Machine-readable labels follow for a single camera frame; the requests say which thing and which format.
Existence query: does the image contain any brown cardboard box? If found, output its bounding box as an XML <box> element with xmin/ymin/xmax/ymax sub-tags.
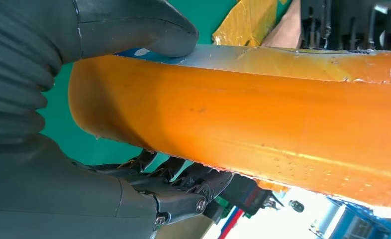
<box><xmin>156</xmin><ymin>214</ymin><xmax>214</xmax><ymax>239</ymax></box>

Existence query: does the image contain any red pole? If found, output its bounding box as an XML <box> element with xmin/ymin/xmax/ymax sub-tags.
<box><xmin>218</xmin><ymin>208</ymin><xmax>246</xmax><ymax>239</ymax></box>

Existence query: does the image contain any black carry case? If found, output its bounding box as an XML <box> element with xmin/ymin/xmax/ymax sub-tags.
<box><xmin>220</xmin><ymin>175</ymin><xmax>284</xmax><ymax>215</ymax></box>

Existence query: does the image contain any black round device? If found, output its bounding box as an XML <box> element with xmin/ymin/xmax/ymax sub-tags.
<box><xmin>288</xmin><ymin>200</ymin><xmax>305</xmax><ymax>214</ymax></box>

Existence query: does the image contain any yellow taped cardboard sheet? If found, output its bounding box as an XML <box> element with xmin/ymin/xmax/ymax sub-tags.
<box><xmin>212</xmin><ymin>0</ymin><xmax>290</xmax><ymax>47</ymax></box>

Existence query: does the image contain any blue shelf rack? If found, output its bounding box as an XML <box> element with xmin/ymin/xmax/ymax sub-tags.
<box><xmin>327</xmin><ymin>198</ymin><xmax>391</xmax><ymax>239</ymax></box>

